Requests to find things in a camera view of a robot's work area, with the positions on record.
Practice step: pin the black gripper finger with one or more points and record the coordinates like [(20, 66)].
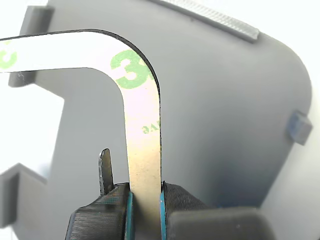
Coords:
[(212, 225), (100, 220)]

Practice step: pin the thin rectangular adhesive frame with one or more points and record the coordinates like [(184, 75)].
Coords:
[(143, 150)]

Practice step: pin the grey raised holder plate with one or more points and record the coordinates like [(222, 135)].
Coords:
[(225, 100)]

